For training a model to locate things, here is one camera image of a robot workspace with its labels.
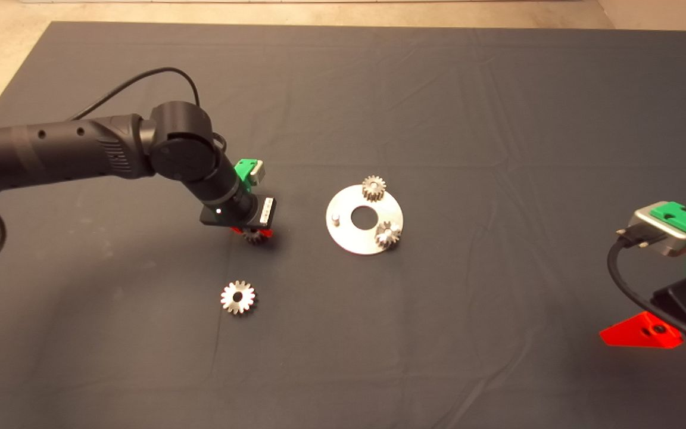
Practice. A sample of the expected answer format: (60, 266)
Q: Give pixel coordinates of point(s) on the silver left camera box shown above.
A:
(258, 174)

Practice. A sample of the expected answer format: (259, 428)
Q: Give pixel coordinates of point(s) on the silver camera box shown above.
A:
(676, 243)
(258, 174)

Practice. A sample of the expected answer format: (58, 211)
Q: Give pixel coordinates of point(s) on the dark grey table cloth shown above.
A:
(498, 119)

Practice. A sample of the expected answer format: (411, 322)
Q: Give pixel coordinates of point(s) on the round metal plate with hole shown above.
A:
(355, 241)

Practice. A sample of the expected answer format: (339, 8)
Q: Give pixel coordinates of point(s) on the silver right camera box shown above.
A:
(676, 243)

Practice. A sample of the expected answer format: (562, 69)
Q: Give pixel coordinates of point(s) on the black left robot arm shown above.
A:
(51, 149)

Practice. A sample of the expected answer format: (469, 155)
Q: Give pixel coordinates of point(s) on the green left camera mount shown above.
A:
(243, 170)

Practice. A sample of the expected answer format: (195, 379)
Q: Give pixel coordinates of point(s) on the small steel gear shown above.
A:
(387, 235)
(374, 188)
(252, 237)

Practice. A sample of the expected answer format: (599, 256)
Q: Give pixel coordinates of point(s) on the larger steel gear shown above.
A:
(239, 304)

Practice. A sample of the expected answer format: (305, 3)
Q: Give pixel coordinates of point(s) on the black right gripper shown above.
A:
(685, 310)

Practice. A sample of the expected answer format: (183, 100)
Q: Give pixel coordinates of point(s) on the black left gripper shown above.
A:
(239, 215)

